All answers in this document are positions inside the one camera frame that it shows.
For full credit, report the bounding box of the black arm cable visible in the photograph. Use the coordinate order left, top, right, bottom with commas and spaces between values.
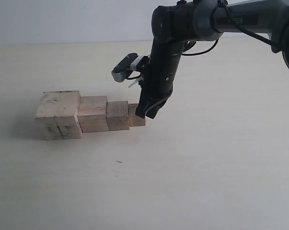
182, 0, 279, 56

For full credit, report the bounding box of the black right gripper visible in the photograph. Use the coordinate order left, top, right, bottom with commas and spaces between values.
135, 54, 180, 119

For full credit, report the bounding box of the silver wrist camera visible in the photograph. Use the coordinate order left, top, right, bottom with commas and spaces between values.
111, 53, 150, 83

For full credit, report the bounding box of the second largest wooden cube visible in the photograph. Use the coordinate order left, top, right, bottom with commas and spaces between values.
78, 96, 109, 133

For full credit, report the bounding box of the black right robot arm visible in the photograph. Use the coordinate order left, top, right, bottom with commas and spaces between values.
136, 0, 289, 118

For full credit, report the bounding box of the smallest wooden cube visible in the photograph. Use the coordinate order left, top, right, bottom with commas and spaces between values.
128, 103, 146, 127

